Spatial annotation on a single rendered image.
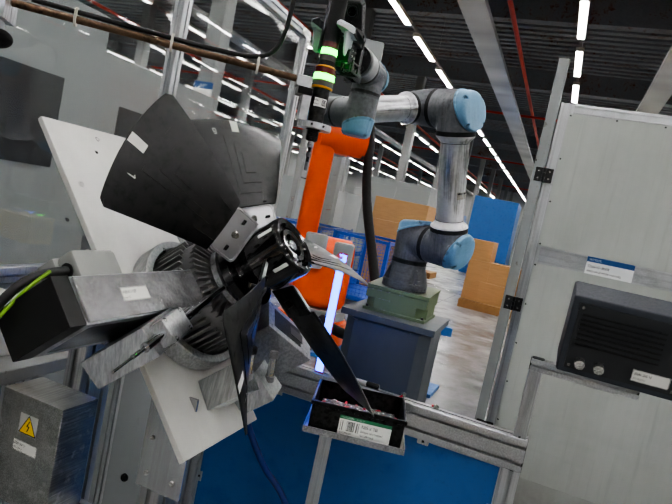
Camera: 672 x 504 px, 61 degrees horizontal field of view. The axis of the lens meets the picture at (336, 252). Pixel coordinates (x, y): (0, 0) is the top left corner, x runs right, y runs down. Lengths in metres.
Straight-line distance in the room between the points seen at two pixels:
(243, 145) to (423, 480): 0.94
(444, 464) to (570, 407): 1.49
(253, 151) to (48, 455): 0.71
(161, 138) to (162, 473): 0.62
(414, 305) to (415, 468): 0.52
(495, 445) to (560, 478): 1.58
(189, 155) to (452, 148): 0.93
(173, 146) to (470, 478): 1.06
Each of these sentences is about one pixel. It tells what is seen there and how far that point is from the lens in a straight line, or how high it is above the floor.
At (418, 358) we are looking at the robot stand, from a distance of 1.81.
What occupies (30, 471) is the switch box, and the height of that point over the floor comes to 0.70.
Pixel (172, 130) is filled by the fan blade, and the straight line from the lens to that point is 0.98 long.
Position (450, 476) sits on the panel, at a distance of 1.56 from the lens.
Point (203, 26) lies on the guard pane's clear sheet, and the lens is 2.08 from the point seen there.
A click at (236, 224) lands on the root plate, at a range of 1.05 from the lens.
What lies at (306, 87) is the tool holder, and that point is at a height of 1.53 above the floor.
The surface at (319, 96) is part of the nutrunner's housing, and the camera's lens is 1.19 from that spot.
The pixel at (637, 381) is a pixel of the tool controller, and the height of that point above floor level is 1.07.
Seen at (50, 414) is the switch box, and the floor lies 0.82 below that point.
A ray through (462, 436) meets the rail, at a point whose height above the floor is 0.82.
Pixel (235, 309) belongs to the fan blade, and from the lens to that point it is 0.81.
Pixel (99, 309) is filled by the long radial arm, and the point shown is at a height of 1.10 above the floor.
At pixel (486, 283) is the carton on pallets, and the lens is 10.37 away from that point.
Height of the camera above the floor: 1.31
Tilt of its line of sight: 5 degrees down
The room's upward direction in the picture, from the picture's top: 12 degrees clockwise
